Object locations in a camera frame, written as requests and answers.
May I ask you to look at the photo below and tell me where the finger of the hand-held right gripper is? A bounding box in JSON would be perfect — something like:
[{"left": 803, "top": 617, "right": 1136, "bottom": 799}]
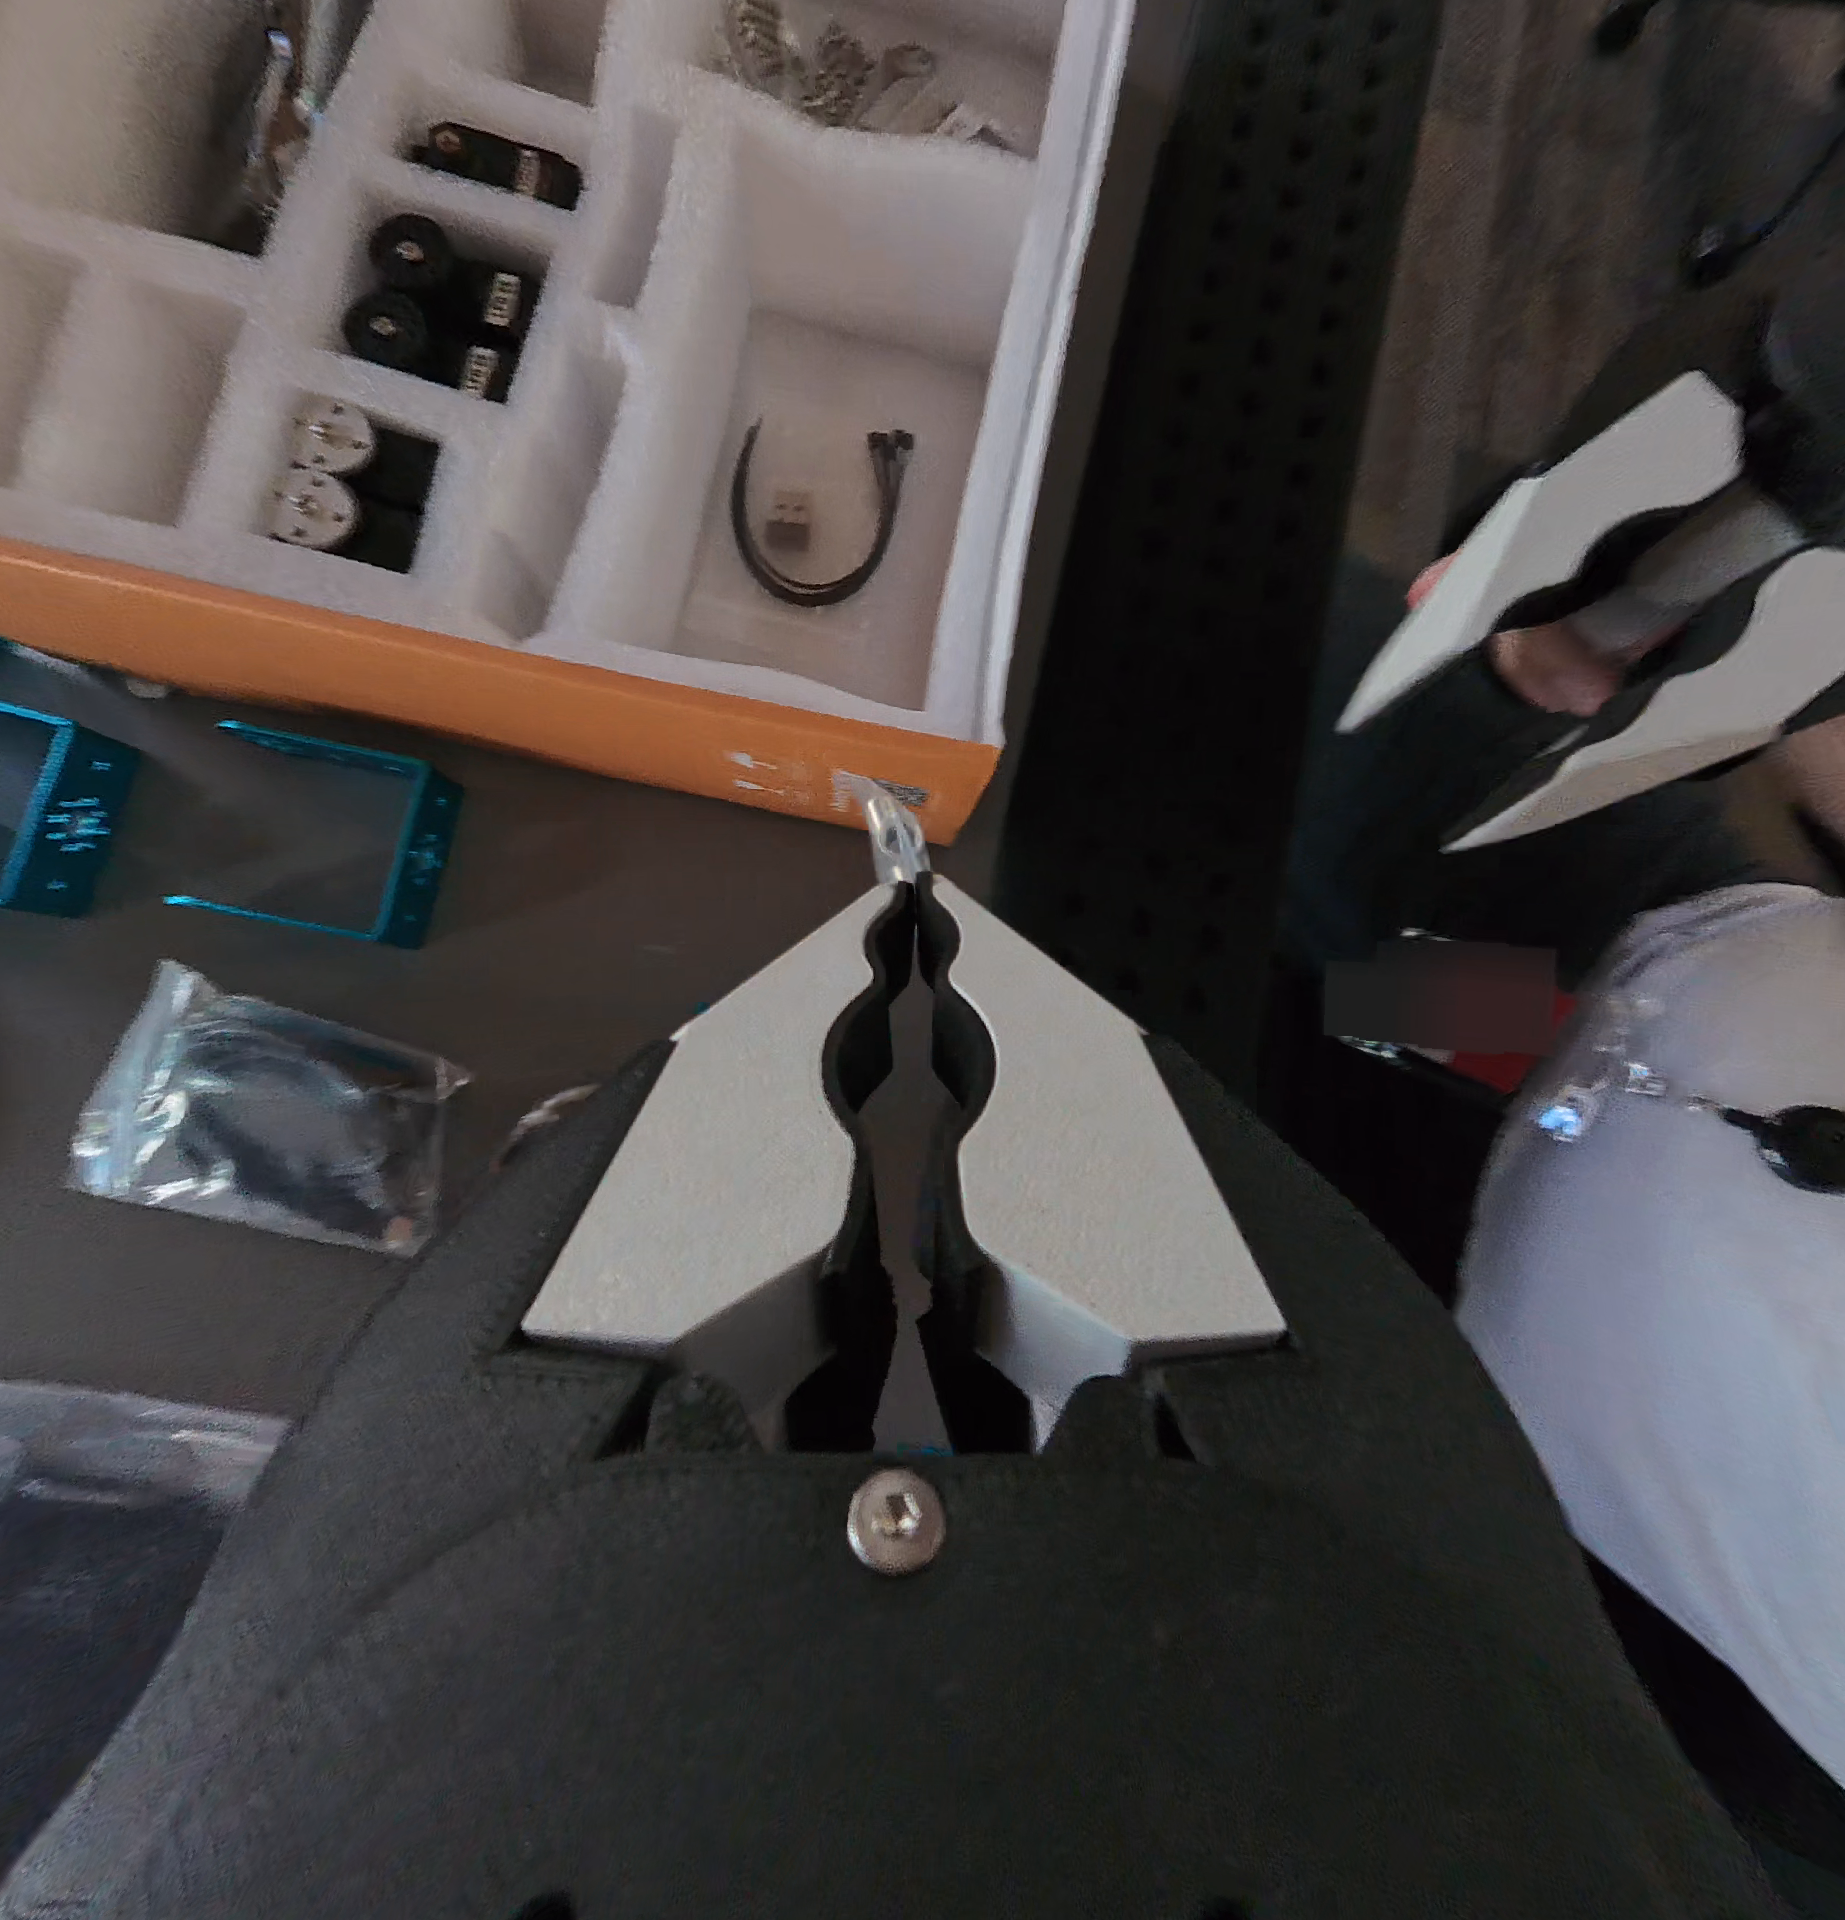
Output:
[
  {"left": 1337, "top": 373, "right": 1752, "bottom": 739},
  {"left": 1439, "top": 546, "right": 1845, "bottom": 857}
]

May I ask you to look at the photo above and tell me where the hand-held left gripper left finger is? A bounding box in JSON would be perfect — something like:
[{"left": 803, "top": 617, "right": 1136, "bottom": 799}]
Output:
[{"left": 520, "top": 883, "right": 925, "bottom": 1390}]

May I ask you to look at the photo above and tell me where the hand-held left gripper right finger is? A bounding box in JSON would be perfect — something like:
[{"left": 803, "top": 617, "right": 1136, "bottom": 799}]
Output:
[{"left": 918, "top": 880, "right": 1297, "bottom": 1390}]

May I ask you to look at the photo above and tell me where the small clear plastic bag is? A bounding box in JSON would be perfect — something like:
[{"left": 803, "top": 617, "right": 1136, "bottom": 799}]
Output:
[
  {"left": 211, "top": 22, "right": 337, "bottom": 255},
  {"left": 859, "top": 769, "right": 938, "bottom": 888}
]

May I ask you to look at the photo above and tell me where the orange cardboard box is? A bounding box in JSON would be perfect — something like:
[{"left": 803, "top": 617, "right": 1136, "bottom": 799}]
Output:
[{"left": 0, "top": 0, "right": 1142, "bottom": 843}]

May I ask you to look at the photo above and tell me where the person's right forearm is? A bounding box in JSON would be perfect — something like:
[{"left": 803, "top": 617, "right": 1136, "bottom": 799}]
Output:
[{"left": 1752, "top": 741, "right": 1845, "bottom": 904}]

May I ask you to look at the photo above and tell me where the person's right hand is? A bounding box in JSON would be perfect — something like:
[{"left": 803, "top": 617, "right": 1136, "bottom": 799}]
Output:
[{"left": 1490, "top": 617, "right": 1622, "bottom": 718}]

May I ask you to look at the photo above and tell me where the plastic-wrapped round disc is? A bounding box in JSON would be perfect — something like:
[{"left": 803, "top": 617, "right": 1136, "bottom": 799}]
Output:
[{"left": 490, "top": 1077, "right": 612, "bottom": 1163}]

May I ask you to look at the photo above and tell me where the black perforated panel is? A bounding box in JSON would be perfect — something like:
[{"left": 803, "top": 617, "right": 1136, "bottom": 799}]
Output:
[{"left": 998, "top": 0, "right": 1448, "bottom": 1050}]

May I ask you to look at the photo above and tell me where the large clear bag black item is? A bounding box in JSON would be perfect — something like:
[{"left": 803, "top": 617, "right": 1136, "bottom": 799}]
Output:
[{"left": 0, "top": 1381, "right": 285, "bottom": 1879}]

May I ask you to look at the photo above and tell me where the black servo with silver horn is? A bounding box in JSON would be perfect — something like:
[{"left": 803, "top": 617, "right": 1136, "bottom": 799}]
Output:
[
  {"left": 285, "top": 393, "right": 443, "bottom": 497},
  {"left": 268, "top": 463, "right": 422, "bottom": 577}
]

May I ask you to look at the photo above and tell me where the white foam insert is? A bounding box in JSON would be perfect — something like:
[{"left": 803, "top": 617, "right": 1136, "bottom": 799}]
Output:
[{"left": 0, "top": 0, "right": 1136, "bottom": 744}]

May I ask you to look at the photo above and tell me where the bag of silver metal parts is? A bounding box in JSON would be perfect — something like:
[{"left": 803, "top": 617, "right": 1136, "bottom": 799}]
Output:
[{"left": 714, "top": 0, "right": 1042, "bottom": 152}]

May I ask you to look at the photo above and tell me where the small black servo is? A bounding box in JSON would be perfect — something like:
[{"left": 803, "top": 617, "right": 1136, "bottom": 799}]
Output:
[{"left": 409, "top": 120, "right": 588, "bottom": 213}]

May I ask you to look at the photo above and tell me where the blue metal U bracket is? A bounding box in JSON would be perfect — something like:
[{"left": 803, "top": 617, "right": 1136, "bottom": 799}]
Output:
[{"left": 165, "top": 720, "right": 468, "bottom": 951}]

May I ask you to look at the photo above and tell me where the clear bag with black cable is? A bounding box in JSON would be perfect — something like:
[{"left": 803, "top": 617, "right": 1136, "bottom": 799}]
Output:
[{"left": 71, "top": 958, "right": 469, "bottom": 1257}]

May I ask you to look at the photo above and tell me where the black cable bundle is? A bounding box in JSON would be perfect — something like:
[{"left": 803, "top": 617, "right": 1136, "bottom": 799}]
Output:
[{"left": 731, "top": 419, "right": 918, "bottom": 610}]

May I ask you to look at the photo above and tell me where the blue double metal bracket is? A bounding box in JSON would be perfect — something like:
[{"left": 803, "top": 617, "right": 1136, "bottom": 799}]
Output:
[{"left": 0, "top": 690, "right": 145, "bottom": 917}]

